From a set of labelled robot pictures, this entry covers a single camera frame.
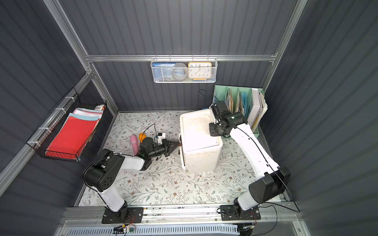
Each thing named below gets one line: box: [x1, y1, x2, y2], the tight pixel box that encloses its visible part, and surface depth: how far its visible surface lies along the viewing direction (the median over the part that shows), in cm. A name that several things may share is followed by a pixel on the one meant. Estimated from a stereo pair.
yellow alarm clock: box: [187, 61, 213, 81], surface depth 90 cm
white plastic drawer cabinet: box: [178, 108, 223, 175], surface depth 80 cm
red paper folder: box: [45, 115, 99, 159], surface depth 72 cm
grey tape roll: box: [171, 62, 188, 81], surface depth 89 cm
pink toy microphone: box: [129, 134, 139, 156], surface depth 101 cm
